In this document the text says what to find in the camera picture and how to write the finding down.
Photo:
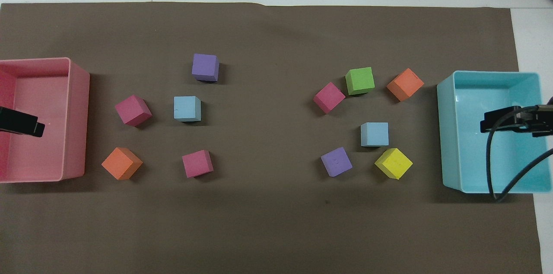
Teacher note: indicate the purple foam block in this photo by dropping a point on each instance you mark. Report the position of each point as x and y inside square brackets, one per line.
[336, 161]
[204, 65]

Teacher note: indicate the pink plastic bin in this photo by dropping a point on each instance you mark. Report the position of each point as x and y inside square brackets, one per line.
[52, 92]

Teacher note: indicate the yellow foam block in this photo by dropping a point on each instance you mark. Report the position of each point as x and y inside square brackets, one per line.
[393, 163]

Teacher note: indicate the pink foam block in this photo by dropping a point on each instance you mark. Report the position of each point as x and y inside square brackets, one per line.
[132, 109]
[197, 164]
[328, 97]

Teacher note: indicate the green foam block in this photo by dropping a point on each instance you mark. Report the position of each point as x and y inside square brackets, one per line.
[360, 80]

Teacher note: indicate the light blue plastic bin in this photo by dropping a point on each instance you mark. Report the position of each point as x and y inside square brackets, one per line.
[471, 144]

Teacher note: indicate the orange foam block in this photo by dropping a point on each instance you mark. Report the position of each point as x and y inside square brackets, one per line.
[405, 84]
[120, 162]

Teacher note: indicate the light blue foam block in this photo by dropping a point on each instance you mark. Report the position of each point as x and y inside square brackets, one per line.
[186, 108]
[374, 134]

